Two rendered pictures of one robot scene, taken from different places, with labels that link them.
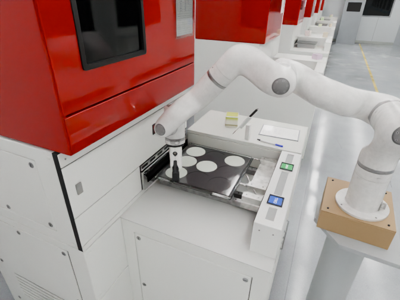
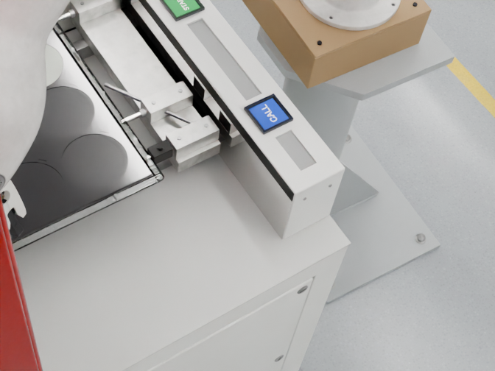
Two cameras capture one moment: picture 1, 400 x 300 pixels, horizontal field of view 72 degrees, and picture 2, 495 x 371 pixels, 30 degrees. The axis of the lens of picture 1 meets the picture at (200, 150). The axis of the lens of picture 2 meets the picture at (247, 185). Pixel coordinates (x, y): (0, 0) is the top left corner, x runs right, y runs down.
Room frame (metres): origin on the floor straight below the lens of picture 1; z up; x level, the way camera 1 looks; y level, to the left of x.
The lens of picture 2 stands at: (0.47, 0.51, 2.10)
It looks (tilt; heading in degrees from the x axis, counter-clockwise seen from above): 57 degrees down; 294
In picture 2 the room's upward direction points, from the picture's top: 10 degrees clockwise
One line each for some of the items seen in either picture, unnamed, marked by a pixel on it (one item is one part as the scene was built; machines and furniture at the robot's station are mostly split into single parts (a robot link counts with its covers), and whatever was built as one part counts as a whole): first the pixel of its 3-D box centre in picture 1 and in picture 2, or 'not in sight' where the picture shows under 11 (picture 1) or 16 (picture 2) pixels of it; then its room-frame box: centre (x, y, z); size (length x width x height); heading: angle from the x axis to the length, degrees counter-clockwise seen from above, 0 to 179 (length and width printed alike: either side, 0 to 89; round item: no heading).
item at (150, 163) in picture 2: (242, 175); (103, 95); (1.07, -0.20, 0.90); 0.38 x 0.01 x 0.01; 156
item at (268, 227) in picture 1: (279, 195); (219, 83); (0.94, -0.34, 0.89); 0.55 x 0.09 x 0.14; 156
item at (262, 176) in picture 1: (260, 184); (143, 80); (1.05, -0.28, 0.87); 0.36 x 0.08 x 0.03; 156
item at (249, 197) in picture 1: (252, 198); (192, 136); (0.91, -0.22, 0.89); 0.08 x 0.03 x 0.03; 66
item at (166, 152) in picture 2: (238, 194); (160, 151); (0.93, -0.17, 0.90); 0.04 x 0.02 x 0.03; 66
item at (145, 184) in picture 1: (167, 158); not in sight; (1.21, 0.16, 0.89); 0.44 x 0.02 x 0.10; 156
